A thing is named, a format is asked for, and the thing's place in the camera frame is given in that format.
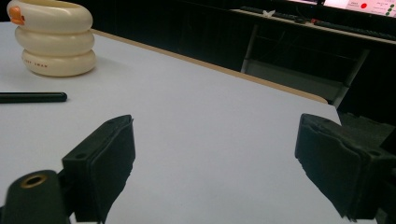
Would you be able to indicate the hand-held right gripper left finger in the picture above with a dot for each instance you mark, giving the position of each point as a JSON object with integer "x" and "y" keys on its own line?
{"x": 106, "y": 168}

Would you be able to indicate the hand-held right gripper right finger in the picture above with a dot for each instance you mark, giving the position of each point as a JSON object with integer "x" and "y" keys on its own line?
{"x": 336, "y": 168}

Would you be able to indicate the black pen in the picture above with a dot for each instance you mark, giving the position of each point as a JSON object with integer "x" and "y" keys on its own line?
{"x": 31, "y": 97}

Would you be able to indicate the cream ringed duck pen holder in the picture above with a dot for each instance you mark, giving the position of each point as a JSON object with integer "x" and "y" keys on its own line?
{"x": 56, "y": 40}

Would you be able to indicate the black keyboard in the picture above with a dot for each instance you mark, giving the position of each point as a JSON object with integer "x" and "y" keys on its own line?
{"x": 271, "y": 13}
{"x": 351, "y": 29}

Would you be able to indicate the computer monitor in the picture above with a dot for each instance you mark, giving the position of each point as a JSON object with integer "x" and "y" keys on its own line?
{"x": 361, "y": 6}

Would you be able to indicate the metal frame desk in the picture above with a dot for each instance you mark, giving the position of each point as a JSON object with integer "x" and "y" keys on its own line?
{"x": 299, "y": 62}

